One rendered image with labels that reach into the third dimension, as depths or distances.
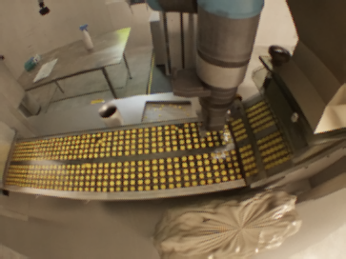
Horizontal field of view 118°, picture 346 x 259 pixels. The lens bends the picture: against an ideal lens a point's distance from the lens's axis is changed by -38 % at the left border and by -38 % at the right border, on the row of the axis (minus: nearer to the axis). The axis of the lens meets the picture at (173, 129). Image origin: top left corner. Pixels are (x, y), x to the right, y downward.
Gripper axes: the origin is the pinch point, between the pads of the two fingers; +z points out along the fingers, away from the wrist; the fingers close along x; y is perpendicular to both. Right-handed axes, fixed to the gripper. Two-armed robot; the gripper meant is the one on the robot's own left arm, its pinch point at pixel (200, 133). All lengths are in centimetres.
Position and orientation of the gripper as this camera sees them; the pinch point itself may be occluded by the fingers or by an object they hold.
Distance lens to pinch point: 46.3
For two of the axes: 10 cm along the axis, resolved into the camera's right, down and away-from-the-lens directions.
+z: 0.6, 5.4, 8.4
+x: -0.9, -8.3, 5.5
